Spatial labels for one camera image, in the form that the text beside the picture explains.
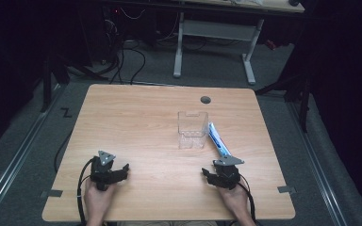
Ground left hand-held gripper black cable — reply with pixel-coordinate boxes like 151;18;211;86
75;157;96;226

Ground bundle of black floor cables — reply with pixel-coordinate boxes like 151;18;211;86
104;18;147;86

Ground right hand-held gripper black cable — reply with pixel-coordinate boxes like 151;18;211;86
238;174;259;226

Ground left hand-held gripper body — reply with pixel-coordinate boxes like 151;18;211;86
90;150;121;192

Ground clear plastic container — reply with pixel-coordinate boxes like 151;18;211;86
177;110;209;151

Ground black metal stand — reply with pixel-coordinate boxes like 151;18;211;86
40;56;71;114
255;70;313;134

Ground white-legged wooden desk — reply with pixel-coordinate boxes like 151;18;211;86
172;0;306;86

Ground hand-held gripper black cable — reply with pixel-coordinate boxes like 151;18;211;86
75;157;96;226
238;174;259;226

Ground metal floor rail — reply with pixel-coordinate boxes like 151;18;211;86
286;101;349;226
0;84;64;220

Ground blue and white toothpaste tube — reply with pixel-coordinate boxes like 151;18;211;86
207;121;233;158

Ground person's right hand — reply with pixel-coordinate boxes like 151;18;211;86
216;182;250;218

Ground thin black floor cable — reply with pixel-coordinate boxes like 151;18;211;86
53;129;74;173

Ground red object under desk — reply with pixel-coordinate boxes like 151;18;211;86
265;39;278;52

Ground grey tape piece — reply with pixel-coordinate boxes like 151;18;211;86
276;185;297;194
40;188;64;199

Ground dark computer case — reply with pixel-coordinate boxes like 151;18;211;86
102;6;124;65

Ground person's left hand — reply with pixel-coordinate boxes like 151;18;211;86
83;178;118;218

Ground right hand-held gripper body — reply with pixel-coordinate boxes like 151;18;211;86
212;154;245;191

